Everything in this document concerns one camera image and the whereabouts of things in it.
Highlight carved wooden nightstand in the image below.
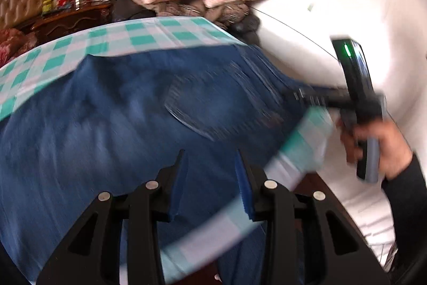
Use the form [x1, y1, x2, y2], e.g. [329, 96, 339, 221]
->
[19, 1, 113, 46]

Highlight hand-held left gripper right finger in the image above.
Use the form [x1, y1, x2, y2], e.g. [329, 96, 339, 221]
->
[235, 149, 391, 285]

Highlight thin black cable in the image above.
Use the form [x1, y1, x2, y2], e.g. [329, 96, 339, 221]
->
[250, 6, 341, 63]

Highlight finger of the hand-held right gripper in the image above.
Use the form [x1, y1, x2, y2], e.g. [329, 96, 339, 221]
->
[283, 85, 348, 109]

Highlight teal white checked tablecloth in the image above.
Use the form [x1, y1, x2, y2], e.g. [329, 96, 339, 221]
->
[0, 16, 335, 285]

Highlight blue denim pants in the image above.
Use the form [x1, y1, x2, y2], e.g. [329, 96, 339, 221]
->
[0, 44, 321, 285]

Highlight person's right hand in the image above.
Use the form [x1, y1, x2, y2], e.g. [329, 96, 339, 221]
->
[338, 119, 415, 181]

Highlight floral pink bedding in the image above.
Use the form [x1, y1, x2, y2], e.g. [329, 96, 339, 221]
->
[0, 27, 38, 66]

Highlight pile of grey brown clothes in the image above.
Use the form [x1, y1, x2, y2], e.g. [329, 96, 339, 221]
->
[156, 0, 261, 38]

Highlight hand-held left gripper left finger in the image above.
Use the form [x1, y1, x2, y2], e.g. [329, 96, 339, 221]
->
[36, 149, 186, 285]

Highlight person's right forearm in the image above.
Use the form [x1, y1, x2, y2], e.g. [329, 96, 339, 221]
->
[380, 152, 427, 274]

